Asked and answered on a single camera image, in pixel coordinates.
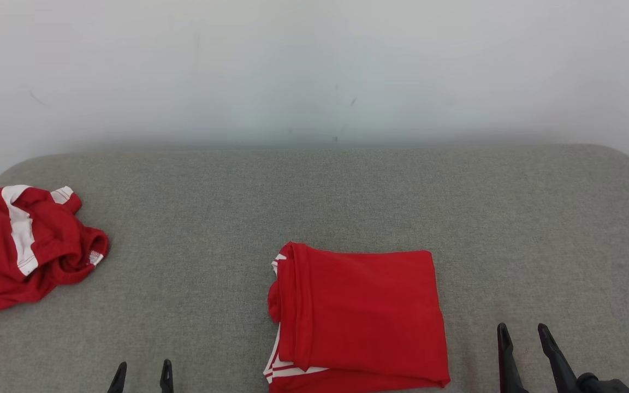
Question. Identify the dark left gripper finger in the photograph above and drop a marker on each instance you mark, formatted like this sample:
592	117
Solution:
167	379
119	382

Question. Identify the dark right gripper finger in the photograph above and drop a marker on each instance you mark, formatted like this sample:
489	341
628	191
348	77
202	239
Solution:
563	376
511	371

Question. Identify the red shorts with white stripe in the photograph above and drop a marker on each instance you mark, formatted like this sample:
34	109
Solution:
52	245

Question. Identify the red shirt with white sleeves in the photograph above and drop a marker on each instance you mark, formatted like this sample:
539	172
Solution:
369	311

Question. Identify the grey fabric sofa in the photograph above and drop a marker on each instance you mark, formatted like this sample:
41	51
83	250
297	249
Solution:
347	191

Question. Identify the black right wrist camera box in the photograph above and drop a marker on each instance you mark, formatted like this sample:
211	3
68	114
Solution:
604	386

